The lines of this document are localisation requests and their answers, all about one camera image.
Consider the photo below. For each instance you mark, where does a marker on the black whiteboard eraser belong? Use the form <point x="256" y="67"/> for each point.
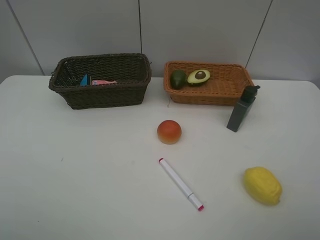
<point x="86" y="80"/>

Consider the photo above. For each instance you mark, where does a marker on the green lime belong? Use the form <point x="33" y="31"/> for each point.
<point x="178" y="79"/>

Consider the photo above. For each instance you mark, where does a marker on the white marker pink caps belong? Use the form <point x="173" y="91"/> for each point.
<point x="188" y="193"/>

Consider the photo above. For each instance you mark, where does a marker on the pink bottle white cap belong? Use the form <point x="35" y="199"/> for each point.
<point x="103" y="82"/>

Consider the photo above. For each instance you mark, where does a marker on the yellow lemon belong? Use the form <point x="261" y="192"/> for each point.
<point x="262" y="185"/>

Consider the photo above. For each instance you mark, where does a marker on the dark brown wicker basket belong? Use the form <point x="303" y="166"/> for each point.
<point x="132" y="71"/>

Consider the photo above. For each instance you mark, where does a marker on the dark grey pump bottle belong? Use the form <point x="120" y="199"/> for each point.
<point x="242" y="107"/>

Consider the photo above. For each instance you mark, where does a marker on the orange wicker basket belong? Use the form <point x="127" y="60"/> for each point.
<point x="224" y="87"/>

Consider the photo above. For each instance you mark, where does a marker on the orange red peach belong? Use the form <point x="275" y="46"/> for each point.
<point x="169" y="132"/>

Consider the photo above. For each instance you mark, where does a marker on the halved avocado with pit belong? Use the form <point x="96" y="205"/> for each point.
<point x="198" y="77"/>

